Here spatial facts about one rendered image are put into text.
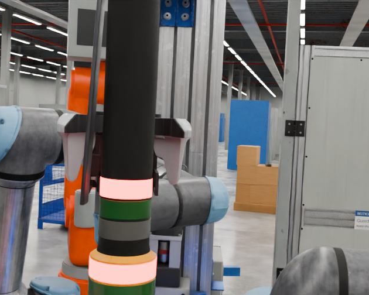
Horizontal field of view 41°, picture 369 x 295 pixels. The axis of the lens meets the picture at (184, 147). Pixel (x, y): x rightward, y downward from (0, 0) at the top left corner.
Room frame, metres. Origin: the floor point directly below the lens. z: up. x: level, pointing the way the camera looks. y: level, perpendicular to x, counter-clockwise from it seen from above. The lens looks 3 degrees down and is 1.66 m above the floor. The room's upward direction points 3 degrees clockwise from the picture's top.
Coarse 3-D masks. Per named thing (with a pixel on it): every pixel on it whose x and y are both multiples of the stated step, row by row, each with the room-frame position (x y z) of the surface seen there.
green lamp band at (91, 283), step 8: (88, 280) 0.31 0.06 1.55; (152, 280) 0.31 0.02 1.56; (88, 288) 0.31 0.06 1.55; (96, 288) 0.30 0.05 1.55; (104, 288) 0.30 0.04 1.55; (112, 288) 0.30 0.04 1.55; (120, 288) 0.30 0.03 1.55; (128, 288) 0.30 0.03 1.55; (136, 288) 0.30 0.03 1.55; (144, 288) 0.31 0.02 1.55; (152, 288) 0.31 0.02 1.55
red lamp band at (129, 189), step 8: (104, 184) 0.31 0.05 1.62; (112, 184) 0.31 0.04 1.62; (120, 184) 0.30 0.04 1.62; (128, 184) 0.30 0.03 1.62; (136, 184) 0.31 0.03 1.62; (144, 184) 0.31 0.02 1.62; (104, 192) 0.31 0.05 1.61; (112, 192) 0.31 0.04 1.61; (120, 192) 0.30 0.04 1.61; (128, 192) 0.30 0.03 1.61; (136, 192) 0.31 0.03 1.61; (144, 192) 0.31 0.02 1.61
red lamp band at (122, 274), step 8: (96, 264) 0.31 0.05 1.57; (104, 264) 0.30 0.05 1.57; (144, 264) 0.31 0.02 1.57; (152, 264) 0.31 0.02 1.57; (88, 272) 0.32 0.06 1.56; (96, 272) 0.30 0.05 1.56; (104, 272) 0.30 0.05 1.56; (112, 272) 0.30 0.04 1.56; (120, 272) 0.30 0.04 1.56; (128, 272) 0.30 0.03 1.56; (136, 272) 0.30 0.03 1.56; (144, 272) 0.31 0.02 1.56; (152, 272) 0.31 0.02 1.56; (104, 280) 0.30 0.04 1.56; (112, 280) 0.30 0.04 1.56; (120, 280) 0.30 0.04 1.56; (128, 280) 0.30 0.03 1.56; (136, 280) 0.30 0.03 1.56; (144, 280) 0.31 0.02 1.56
